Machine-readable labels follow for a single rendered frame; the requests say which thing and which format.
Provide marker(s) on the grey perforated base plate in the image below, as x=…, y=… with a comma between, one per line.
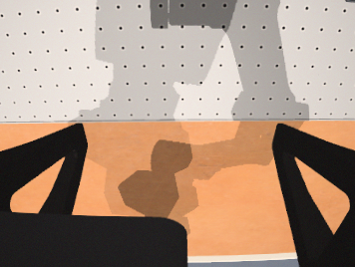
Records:
x=126, y=61

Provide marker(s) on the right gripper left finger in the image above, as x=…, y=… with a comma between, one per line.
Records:
x=22, y=163

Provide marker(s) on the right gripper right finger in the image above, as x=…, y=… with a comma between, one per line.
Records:
x=310, y=231

